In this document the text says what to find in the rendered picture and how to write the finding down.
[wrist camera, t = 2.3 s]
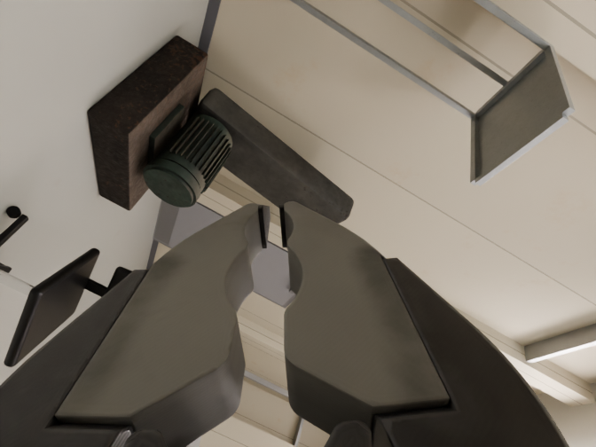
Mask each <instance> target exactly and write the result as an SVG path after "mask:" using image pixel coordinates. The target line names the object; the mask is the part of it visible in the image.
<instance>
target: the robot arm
mask: <svg viewBox="0 0 596 447"><path fill-rule="evenodd" d="M279 214H280V225H281V237H282V247H286V248H287V252H288V264H289V277H290V287H291V290H292V291H293V292H294V293H295V295H296V296H295V298H294V300H293V301H292V302H291V303H290V305H289V306H288V307H287V308H286V311H285V314H284V352H285V362H286V380H287V390H288V400H289V404H290V406H291V408H292V410H293V411H294V412H295V413H296V414H297V415H298V416H300V417H301V418H303V419H305V420H307V421H308V422H309V423H311V424H313V425H314V426H316V427H318V428H320V429H321V430H323V431H325V432H326V433H327V434H329V435H330V437H329V438H328V440H327V442H326V444H325V446H324V447H569V445H568V443H567V441H566V440H565V438H564V436H563V434H562V433H561V431H560V430H559V428H558V426H557V425H556V423H555V422H554V420H553V418H552V416H551V415H550V413H549V412H548V410H547V409H546V408H545V406H544V405H543V403H542V402H541V401H540V399H539V398H538V396H537V394H536V393H535V392H534V390H533V389H532V388H531V386H530V385H529V383H528V382H527V381H526V380H525V379H524V378H523V377H522V375H521V374H520V373H519V372H518V370H517V369H516V368H515V367H514V365H513V364H512V363H511V362H510V361H509V360H508V359H507V358H506V356H505V355H504V354H503V353H502V352H501V351H500V350H499V349H498V348H497V347H496V346H495V345H494V344H493V343H492V342H491V341H490V340H489V339H488V338H487V337H486V336H485V335H484V334H483V333H482V332H481V331H480V330H479V329H477V328H476V327H475V326H474V325H473V324H472V323H471V322H469V321H468V320H467V319H466V318H465V317H464V316H463V315H461V314H460V313H459V312H458V311H457V310H456V309H454V308H453V307H452V306H451V305H450V304H449V303H448V302H447V301H445V300H444V298H443V297H442V296H441V295H439V294H438V293H437V292H436V291H435V290H434V289H432V288H431V287H430V286H429V285H428V284H427V283H425V282H424V281H423V280H422V279H421V278H420V277H419V276H417V275H416V274H415V273H414V272H413V271H412V270H410V269H409V268H408V267H407V266H406V265H405V264H404V263H402V262H401V261H400V260H399V259H398V258H386V257H385V256H384V255H382V254H381V253H380V252H379V251H378V250H377V249H376V248H375V247H373V246H372V245H371V244H369V243H368V242H367V241H366V240H364V239H362V238H361V237H359V236H358V235H356V234H355V233H354V232H352V231H350V230H349V229H347V228H345V227H343V226H342V225H340V224H338V223H336V222H334V221H332V220H330V219H328V218H326V217H324V216H322V215H320V214H319V213H317V212H315V211H313V210H311V209H309V208H306V207H304V206H303V205H301V204H299V203H298V202H295V201H289V202H287V203H285V204H279ZM270 221H271V212H270V206H265V205H261V204H255V203H249V204H246V205H245V206H243V207H241V208H239V209H237V210H235V211H233V212H232V213H230V214H229V215H227V216H225V217H223V218H221V219H219V220H217V221H216V222H214V223H212V224H210V225H209V226H207V227H205V228H203V229H201V230H200V231H197V232H195V233H194V234H193V235H191V236H190V237H188V238H187V239H184V240H183V241H182V242H180V243H179V244H177V245H176V246H174V247H173V248H171V249H170V250H169V251H168V252H167V253H166V254H165V255H163V256H162V257H161V258H160V259H159V260H158V261H156V262H155V263H154V264H153V265H152V266H151V267H150V268H149V269H148V270H133V271H132V272H131V273H130V274H129V275H128V276H127V277H126V278H124V279H123V280H122V281H121V282H119V283H118V284H117V285H116V286H114V287H113V288H112V289H111V290H110V291H108V292H107V293H106V294H105V295H103V296H102V297H101V298H100V299H99V300H97V301H96V302H95V303H94V304H92V305H91V306H90V307H89V308H88V309H86V310H85V311H84V312H83V313H82V314H81V315H80V316H79V317H78V318H76V319H75V320H74V321H72V322H71V323H70V324H69V325H67V326H66V327H65V328H64V329H63V330H61V331H60V332H59V333H58V334H56V335H55V336H54V337H53V338H52V339H50V340H49V341H48V342H47V343H45V344H44V345H43V346H42V347H41V348H40V349H39V350H37V351H36V353H34V354H33V355H32V356H31V357H30V358H29V359H28V360H26V361H25V362H24V363H23V364H22V365H21V366H20V367H19V368H18V369H17V370H16V371H15V372H13V373H12V374H11V375H10V376H9V377H8V378H7V379H6V380H5V381H4V382H3V383H2V384H1V385H0V447H199V445H200V439H201V436H202V435H204V434H206V433H207V432H208V431H210V430H211V429H213V428H214V427H216V426H218V425H220V424H221V423H223V422H224V421H226V420H227V419H229V418H230V417H231V416H232V415H233V414H234V413H235V411H237V409H238V408H239V403H240V398H241V392H242V386H243V380H244V373H245V367H246V362H245V358H244V352H243V348H242V342H241V337H240V332H239V323H238V318H237V313H238V310H239V307H240V306H241V304H242V303H243V301H245V300H246V298H247V297H248V296H249V295H250V294H251V293H252V291H253V290H254V281H253V275H252V269H251V265H252V263H253V261H254V259H255V258H256V257H257V256H258V255H259V254H260V253H261V251H262V249H263V248H267V243H268V236H269V229H270Z"/></svg>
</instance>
